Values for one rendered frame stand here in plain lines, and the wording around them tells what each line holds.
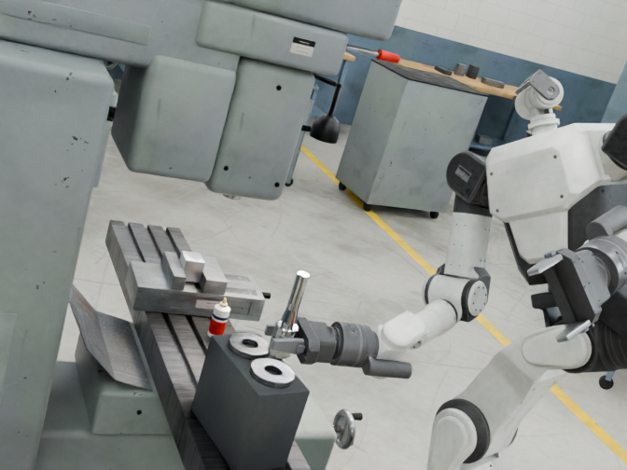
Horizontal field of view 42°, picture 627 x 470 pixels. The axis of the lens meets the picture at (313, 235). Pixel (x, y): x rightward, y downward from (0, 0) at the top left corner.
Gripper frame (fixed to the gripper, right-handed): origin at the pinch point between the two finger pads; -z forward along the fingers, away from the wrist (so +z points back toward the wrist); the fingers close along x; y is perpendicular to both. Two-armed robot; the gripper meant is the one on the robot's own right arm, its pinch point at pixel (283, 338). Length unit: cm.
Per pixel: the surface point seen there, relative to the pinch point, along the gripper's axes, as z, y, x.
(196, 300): -2, 23, -57
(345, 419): 49, 54, -53
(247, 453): -3.1, 22.4, 6.9
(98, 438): -25, 49, -31
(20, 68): -55, -37, -21
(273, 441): 2.2, 20.3, 5.5
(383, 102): 216, 34, -448
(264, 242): 112, 118, -335
